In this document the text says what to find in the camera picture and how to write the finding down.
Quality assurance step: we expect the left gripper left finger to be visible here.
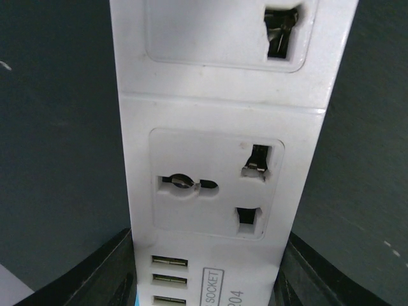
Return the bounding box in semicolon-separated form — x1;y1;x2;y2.
9;228;138;305

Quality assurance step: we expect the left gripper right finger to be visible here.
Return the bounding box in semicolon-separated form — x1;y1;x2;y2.
273;233;388;306

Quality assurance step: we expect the white power strip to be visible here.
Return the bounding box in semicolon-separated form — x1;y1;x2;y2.
110;1;358;305

